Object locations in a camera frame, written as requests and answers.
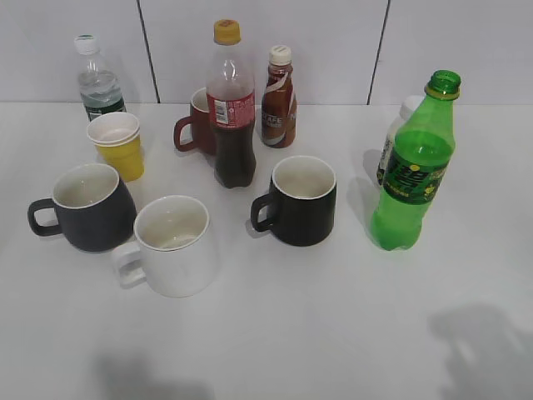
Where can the red ceramic mug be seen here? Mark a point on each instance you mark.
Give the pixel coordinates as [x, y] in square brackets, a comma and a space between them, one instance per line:
[202, 135]

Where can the white milk bottle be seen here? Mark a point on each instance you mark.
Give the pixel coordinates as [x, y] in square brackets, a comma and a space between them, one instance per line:
[409, 105]

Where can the cola bottle red label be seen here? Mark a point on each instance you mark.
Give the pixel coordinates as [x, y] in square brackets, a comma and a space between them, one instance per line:
[231, 103]

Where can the gray ceramic mug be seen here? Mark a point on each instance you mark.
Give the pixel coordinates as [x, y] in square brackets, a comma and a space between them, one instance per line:
[90, 206]

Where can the black ceramic mug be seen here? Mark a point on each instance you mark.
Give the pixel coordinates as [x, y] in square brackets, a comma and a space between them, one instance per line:
[299, 208]

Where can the green sprite bottle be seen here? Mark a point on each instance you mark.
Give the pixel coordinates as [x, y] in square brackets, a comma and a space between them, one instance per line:
[422, 149]

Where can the clear water bottle green label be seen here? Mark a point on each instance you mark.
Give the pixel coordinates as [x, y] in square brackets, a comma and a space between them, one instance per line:
[98, 85]

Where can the white ceramic mug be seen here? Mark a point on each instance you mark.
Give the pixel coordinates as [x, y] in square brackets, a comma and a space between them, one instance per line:
[174, 250]

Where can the brown coffee drink bottle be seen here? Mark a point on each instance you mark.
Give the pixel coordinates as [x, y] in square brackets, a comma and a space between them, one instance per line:
[279, 105]

